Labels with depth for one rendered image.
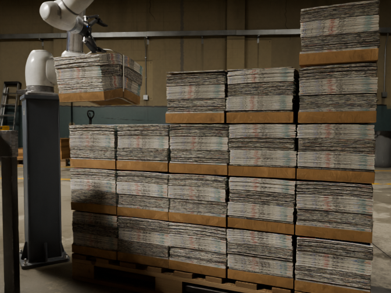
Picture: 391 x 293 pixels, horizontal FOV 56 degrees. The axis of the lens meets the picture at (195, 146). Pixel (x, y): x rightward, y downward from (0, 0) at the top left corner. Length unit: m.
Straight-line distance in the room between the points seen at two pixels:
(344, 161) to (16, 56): 8.97
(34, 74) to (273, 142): 1.46
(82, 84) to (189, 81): 0.57
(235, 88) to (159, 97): 7.00
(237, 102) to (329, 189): 0.52
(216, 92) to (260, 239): 0.66
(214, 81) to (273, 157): 0.42
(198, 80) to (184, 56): 6.95
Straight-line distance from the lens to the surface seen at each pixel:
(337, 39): 1.57
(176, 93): 1.71
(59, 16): 1.85
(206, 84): 1.65
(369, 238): 1.58
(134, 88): 2.11
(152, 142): 1.76
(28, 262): 2.45
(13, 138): 1.83
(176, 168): 1.70
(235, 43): 8.53
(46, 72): 2.37
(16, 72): 9.81
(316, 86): 1.54
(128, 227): 1.89
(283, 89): 1.56
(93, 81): 1.90
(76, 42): 2.39
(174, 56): 8.64
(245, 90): 1.59
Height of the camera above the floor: 0.82
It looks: 3 degrees down
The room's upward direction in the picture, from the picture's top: straight up
